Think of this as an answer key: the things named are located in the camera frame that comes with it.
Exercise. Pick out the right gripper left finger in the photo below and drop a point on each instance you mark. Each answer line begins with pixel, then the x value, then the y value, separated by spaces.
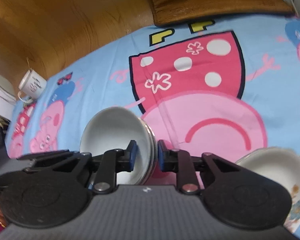
pixel 109 164

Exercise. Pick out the white ceramic bowl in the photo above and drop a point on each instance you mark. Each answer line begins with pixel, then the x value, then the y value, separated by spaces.
pixel 115 127

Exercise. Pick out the white floral plate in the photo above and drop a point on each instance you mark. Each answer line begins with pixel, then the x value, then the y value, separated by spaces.
pixel 281 165

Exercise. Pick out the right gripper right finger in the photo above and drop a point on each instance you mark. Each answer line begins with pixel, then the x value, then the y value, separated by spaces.
pixel 179 162

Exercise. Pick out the blue cartoon pig tablecloth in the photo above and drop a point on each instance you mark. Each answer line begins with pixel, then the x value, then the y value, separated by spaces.
pixel 229 86

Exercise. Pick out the wood grain wall panel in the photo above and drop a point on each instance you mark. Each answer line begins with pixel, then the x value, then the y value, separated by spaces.
pixel 49 35

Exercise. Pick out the white enamel mug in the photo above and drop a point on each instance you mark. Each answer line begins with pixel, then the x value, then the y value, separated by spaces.
pixel 31 86

